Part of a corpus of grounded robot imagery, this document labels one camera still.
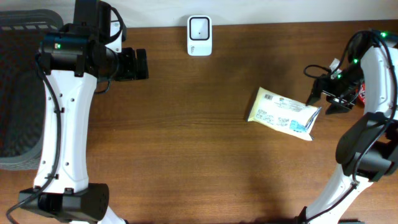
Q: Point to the white barcode scanner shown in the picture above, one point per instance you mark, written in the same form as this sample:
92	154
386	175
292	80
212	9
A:
199	36

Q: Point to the red Hacks candy bag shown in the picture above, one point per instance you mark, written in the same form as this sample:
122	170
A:
362	93

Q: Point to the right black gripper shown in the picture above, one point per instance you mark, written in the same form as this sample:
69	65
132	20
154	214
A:
322	86

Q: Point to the yellow chips bag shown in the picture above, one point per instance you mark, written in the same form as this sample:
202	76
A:
283	114

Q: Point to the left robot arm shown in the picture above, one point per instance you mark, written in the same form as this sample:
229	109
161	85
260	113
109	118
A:
71	63

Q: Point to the grey plastic mesh basket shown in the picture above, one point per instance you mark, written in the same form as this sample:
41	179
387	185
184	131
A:
22	91

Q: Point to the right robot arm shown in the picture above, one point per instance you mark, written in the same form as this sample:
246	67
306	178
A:
368	150

